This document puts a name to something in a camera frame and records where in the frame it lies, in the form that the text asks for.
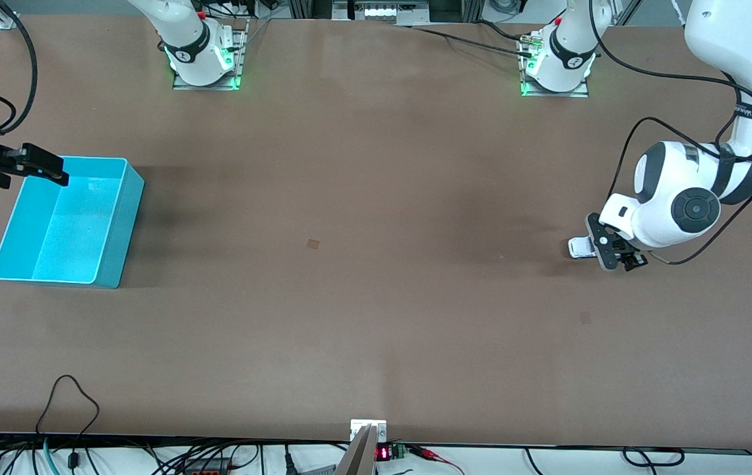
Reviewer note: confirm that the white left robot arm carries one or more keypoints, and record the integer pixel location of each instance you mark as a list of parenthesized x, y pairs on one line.
[(663, 198)]

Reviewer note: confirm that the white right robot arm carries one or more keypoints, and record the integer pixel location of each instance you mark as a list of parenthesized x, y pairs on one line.
[(185, 33)]

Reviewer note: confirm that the teal plastic bin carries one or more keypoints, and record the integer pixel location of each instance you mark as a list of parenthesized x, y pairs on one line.
[(72, 231)]

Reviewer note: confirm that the black power strip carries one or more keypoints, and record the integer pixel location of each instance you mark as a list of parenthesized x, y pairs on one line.
[(208, 471)]

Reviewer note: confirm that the small brown tape patch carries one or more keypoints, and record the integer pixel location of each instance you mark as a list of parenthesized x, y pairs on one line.
[(313, 244)]

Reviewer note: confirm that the white jeep toy black roof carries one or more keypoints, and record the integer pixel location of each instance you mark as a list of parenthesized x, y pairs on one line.
[(579, 247)]

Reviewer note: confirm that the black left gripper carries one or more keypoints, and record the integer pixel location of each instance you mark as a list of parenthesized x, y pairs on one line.
[(631, 259)]

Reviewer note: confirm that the grey table corner bracket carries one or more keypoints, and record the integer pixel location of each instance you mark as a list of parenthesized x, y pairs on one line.
[(6, 21)]

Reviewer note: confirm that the grey lit control box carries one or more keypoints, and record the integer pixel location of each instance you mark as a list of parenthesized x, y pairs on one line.
[(382, 12)]

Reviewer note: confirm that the white metal mounting bracket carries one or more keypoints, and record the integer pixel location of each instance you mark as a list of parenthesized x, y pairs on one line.
[(357, 425)]

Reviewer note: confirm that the red digit display module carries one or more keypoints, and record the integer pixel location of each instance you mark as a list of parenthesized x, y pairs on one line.
[(384, 453)]

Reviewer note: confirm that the grey aluminium post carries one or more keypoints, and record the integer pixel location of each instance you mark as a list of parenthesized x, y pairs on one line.
[(357, 462)]

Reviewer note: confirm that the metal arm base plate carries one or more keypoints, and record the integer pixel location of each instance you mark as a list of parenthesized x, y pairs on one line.
[(242, 59), (580, 94)]

